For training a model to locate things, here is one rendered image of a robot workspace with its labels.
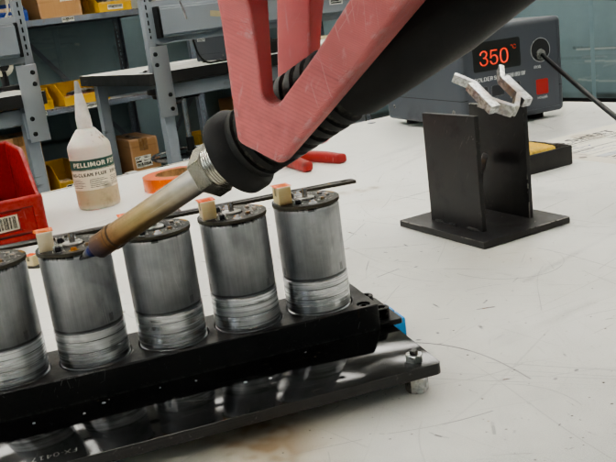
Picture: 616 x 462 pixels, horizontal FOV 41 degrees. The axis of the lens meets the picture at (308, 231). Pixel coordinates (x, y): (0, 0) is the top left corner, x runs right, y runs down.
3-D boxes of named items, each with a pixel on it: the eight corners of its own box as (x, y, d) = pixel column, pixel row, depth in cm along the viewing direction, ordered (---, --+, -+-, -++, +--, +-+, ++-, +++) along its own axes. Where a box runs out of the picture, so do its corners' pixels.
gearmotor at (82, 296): (138, 382, 29) (111, 241, 27) (66, 400, 28) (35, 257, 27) (131, 357, 31) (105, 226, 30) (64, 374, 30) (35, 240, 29)
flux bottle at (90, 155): (82, 213, 65) (55, 84, 62) (76, 205, 68) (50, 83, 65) (125, 203, 66) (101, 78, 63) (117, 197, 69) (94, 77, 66)
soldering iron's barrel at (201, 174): (93, 276, 26) (234, 185, 23) (68, 234, 26) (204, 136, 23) (123, 261, 27) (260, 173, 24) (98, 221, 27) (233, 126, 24)
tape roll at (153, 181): (225, 182, 69) (222, 168, 69) (157, 197, 67) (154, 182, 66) (199, 174, 75) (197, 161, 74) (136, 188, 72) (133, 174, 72)
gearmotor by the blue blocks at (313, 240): (363, 327, 31) (347, 195, 30) (301, 343, 30) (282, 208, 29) (340, 309, 33) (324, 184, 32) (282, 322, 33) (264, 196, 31)
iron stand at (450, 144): (458, 302, 45) (522, 170, 38) (378, 197, 50) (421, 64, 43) (541, 274, 48) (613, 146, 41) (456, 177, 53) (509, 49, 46)
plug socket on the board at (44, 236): (62, 248, 28) (59, 229, 28) (37, 254, 27) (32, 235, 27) (62, 243, 28) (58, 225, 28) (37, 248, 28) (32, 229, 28)
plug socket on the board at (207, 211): (225, 217, 29) (222, 198, 29) (201, 222, 29) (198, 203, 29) (220, 213, 30) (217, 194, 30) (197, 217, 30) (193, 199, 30)
